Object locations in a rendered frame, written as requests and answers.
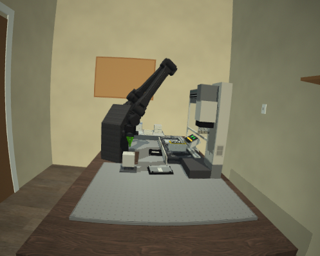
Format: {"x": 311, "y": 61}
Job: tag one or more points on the yellow tip rack with grey top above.
{"x": 177, "y": 145}

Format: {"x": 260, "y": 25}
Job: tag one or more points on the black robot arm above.
{"x": 144, "y": 93}

